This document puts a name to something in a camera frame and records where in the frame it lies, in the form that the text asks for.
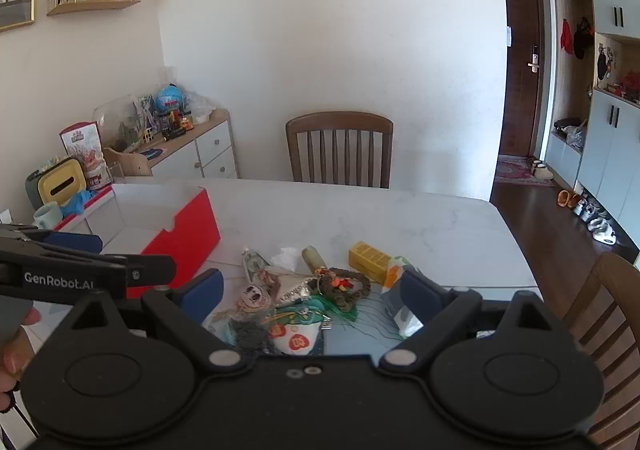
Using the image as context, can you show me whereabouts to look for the red and white cardboard box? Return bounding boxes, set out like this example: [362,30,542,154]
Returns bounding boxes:
[52,182,222,299]

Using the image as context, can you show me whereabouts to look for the yellow lidded grey tissue box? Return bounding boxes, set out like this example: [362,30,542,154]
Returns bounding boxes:
[25,157,87,212]

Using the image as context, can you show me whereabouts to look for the brown braided wreath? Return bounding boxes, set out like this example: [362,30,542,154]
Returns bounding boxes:
[319,267,372,314]

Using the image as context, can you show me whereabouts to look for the green hair doll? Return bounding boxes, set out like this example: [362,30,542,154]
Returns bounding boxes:
[264,295,362,357]

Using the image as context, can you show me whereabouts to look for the light blue table mat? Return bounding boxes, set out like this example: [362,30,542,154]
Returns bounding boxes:
[320,312,407,357]

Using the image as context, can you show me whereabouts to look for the light wooden child seat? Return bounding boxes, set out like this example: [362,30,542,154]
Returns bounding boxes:
[102,147,154,179]

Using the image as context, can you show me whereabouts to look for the red hanging bag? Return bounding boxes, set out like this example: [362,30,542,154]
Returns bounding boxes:
[559,18,575,54]

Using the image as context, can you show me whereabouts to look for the clear bag of white granules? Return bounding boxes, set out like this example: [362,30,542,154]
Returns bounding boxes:
[271,247,306,269]

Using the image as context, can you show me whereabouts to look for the white shoes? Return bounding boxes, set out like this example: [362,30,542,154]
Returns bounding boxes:
[587,217,617,246]

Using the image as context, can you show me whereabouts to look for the brown slatted wooden chair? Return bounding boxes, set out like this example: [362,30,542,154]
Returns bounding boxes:
[285,111,395,190]

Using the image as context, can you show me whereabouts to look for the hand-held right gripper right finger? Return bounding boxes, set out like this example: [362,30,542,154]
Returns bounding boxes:
[379,266,567,374]

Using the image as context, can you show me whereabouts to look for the clear plastic bag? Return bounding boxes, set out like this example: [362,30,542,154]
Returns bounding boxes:
[182,91,217,125]

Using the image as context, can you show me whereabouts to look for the black cable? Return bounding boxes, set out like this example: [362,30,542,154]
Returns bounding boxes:
[0,380,38,443]

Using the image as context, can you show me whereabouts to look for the red and white snack bag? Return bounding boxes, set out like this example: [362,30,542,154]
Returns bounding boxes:
[59,122,109,189]

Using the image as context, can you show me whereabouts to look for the blue globe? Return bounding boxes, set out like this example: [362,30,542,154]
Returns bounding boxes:
[155,84,182,114]

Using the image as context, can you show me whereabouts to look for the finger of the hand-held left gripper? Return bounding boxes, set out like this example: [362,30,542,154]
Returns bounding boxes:
[0,224,104,256]
[0,254,177,305]

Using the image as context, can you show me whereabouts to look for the black hanging bag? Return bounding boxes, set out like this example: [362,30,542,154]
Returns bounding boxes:
[573,17,594,60]

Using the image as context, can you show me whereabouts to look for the white packet with orange print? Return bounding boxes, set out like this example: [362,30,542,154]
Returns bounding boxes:
[379,256,426,339]

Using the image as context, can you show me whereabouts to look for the light green mug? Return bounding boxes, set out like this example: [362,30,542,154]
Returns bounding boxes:
[32,203,64,231]

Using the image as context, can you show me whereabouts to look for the light brown wooden chair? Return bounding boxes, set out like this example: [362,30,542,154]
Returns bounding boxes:
[561,252,640,450]

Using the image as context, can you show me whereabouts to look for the wooden wall shelf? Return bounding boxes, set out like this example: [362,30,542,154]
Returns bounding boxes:
[46,0,142,17]

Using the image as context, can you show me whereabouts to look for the person's left hand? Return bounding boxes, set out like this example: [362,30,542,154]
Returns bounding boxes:
[0,308,43,393]

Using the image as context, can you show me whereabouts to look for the glass terrarium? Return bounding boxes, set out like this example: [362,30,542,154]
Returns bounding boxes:
[92,95,147,154]

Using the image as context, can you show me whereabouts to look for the grey hallway cabinet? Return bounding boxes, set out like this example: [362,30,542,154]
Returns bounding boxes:
[544,0,640,253]

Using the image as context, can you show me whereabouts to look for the patterned door rug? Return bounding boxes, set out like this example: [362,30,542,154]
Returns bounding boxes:
[494,155,557,189]

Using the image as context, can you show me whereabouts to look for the dark brown door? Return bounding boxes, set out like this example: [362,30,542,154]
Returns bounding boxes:
[499,0,547,159]

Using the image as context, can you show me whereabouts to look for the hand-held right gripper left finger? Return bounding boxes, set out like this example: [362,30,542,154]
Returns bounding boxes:
[70,269,247,374]

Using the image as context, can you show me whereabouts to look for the shiny foil packet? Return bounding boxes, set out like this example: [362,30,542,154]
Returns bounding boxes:
[256,267,322,309]

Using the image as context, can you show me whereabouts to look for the dark grey toy figure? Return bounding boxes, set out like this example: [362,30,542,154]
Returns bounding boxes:
[234,282,274,317]

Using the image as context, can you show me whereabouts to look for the white sideboard with wooden top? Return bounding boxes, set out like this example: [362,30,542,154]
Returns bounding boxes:
[106,108,240,180]

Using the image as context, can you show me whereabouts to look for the beige oblong stone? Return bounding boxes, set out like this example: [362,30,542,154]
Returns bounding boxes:
[302,245,329,276]

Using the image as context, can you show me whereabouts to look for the beige slippers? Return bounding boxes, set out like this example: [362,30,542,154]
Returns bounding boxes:
[527,158,555,180]

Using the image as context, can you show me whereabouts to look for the small yellow box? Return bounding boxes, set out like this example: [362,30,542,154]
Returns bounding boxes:
[348,241,394,284]

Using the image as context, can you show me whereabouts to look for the blue rubber gloves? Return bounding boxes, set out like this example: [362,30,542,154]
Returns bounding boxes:
[62,189,109,219]

